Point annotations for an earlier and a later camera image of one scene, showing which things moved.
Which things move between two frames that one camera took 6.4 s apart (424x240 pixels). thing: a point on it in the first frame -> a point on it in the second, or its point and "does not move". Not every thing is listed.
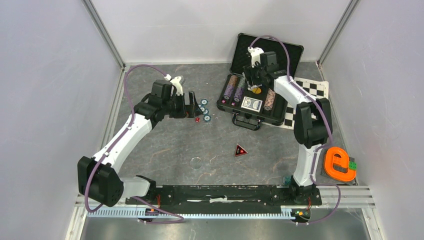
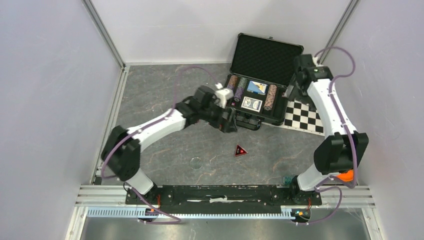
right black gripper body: x=256 y=74 -> x=294 y=84
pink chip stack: x=269 y=99 does not move
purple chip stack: x=238 y=94 does not move
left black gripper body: x=178 y=111 -> x=215 y=118
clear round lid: x=196 y=163 does not move
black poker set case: x=248 y=108 does not move
